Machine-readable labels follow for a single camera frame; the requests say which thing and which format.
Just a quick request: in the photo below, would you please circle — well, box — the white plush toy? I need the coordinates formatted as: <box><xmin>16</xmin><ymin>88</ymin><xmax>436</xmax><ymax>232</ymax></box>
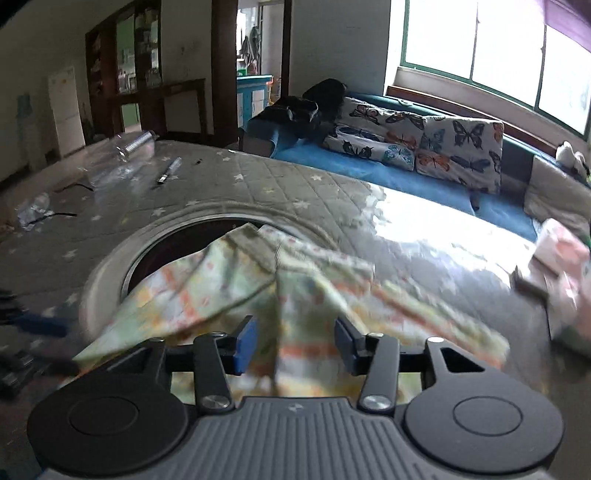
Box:
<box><xmin>555</xmin><ymin>141</ymin><xmax>590</xmax><ymax>179</ymax></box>

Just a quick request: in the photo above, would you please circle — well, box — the grey cushion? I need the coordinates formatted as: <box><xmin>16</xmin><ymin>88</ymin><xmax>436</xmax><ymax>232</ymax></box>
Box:
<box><xmin>524</xmin><ymin>156</ymin><xmax>591</xmax><ymax>238</ymax></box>

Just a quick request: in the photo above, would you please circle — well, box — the black bag on sofa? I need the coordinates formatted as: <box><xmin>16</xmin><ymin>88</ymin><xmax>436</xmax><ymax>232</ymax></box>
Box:
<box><xmin>255</xmin><ymin>78</ymin><xmax>348</xmax><ymax>139</ymax></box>

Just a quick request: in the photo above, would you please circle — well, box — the black marker pen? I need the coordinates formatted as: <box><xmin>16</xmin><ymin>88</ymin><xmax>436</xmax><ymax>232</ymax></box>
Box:
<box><xmin>156</xmin><ymin>157</ymin><xmax>182</xmax><ymax>185</ymax></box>

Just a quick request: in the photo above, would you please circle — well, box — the tissue pack pink green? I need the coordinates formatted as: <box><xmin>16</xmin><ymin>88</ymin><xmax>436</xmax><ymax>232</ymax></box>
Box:
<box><xmin>512</xmin><ymin>218</ymin><xmax>590</xmax><ymax>355</ymax></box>

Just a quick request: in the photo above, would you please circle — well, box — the colourful patterned child garment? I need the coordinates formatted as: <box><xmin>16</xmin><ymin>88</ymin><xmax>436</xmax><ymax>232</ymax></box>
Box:
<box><xmin>76</xmin><ymin>225</ymin><xmax>510</xmax><ymax>399</ymax></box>

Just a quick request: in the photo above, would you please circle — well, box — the dark wooden shelf cabinet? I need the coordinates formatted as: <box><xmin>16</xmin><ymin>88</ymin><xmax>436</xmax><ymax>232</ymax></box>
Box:
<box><xmin>85</xmin><ymin>1</ymin><xmax>162</xmax><ymax>137</ymax></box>

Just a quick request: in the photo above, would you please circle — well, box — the butterfly print pillow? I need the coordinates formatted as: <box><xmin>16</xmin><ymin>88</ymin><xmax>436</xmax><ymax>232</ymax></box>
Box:
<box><xmin>322</xmin><ymin>97</ymin><xmax>504</xmax><ymax>195</ymax></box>

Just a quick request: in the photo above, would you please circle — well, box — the blue sofa bed sheet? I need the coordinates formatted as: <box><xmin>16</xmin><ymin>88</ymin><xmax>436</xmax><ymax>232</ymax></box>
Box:
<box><xmin>245</xmin><ymin>95</ymin><xmax>537</xmax><ymax>241</ymax></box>

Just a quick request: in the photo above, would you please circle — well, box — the white refrigerator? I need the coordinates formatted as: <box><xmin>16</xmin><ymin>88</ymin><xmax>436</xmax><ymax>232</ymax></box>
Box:
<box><xmin>48</xmin><ymin>67</ymin><xmax>85</xmax><ymax>157</ymax></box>

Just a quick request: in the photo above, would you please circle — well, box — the clear plastic roll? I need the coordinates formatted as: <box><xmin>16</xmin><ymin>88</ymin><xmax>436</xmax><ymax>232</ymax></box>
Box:
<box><xmin>114</xmin><ymin>130</ymin><xmax>157</xmax><ymax>161</ymax></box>

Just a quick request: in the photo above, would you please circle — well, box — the green framed window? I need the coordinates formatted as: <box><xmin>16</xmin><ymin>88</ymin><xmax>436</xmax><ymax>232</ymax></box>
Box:
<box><xmin>401</xmin><ymin>1</ymin><xmax>590</xmax><ymax>137</ymax></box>

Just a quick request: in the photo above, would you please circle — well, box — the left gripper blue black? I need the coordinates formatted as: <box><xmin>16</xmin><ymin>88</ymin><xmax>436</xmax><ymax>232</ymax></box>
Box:
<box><xmin>1</xmin><ymin>289</ymin><xmax>80</xmax><ymax>402</ymax></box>

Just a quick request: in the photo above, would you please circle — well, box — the blue white cabinet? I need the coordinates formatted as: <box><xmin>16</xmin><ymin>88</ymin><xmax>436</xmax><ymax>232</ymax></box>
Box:
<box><xmin>236</xmin><ymin>75</ymin><xmax>273</xmax><ymax>128</ymax></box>

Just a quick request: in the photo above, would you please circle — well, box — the clear plastic bottle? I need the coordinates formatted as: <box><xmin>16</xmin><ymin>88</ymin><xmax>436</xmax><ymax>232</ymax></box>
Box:
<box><xmin>17</xmin><ymin>192</ymin><xmax>50</xmax><ymax>230</ymax></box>

